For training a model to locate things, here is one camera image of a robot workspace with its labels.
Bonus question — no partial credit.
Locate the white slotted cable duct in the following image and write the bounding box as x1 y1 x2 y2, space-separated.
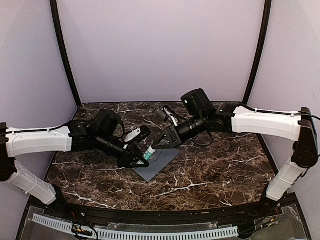
31 214 239 240

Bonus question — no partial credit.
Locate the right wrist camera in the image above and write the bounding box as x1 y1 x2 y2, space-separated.
153 108 169 123

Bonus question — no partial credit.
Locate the green and white glue stick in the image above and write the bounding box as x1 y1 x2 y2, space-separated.
143 146 156 162

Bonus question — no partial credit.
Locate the grey paper envelope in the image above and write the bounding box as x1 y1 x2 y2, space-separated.
133 149 180 182

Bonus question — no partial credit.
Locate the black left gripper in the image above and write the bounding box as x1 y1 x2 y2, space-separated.
95 131 150 168

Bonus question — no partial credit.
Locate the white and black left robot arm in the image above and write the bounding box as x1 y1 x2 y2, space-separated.
0 109 151 218

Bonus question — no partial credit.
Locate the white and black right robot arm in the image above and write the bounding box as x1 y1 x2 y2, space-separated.
152 88 319 217

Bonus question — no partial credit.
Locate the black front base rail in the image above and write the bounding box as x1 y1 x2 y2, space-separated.
24 188 301 230

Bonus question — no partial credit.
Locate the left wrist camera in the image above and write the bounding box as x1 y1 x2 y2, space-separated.
124 125 151 144

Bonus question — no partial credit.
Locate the right black frame post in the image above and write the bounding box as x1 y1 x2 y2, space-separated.
242 0 272 105

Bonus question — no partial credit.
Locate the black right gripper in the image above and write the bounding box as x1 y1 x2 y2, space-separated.
151 112 207 150

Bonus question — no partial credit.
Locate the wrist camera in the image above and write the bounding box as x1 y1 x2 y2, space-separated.
124 125 151 144
153 108 169 123

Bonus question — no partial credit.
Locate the black frame post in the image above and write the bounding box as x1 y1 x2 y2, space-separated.
242 0 272 105
49 0 82 108

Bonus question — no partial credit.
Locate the left black frame post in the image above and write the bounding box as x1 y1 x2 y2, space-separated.
49 0 82 108

